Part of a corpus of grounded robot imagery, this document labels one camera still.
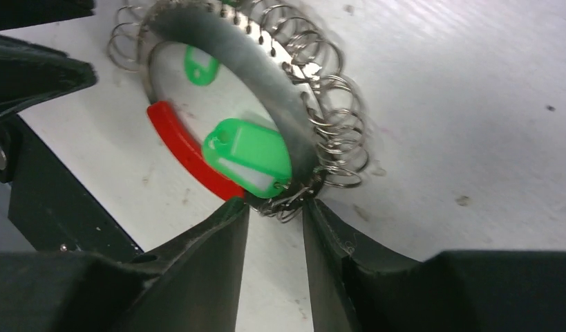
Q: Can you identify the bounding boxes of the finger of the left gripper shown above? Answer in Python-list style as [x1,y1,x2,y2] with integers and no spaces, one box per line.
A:
[0,35,97,122]
[0,0,95,31]

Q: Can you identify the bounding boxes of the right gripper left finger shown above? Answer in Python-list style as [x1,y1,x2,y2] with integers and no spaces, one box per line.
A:
[0,198,249,331]

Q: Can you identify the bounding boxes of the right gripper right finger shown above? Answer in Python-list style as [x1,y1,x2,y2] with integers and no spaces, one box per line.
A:
[303,200,566,331]

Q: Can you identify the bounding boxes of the metal keyring with red handle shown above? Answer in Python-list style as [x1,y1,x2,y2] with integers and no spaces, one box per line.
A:
[106,1,369,222]

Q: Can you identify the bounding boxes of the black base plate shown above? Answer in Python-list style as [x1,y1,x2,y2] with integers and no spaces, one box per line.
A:
[0,116,144,262]

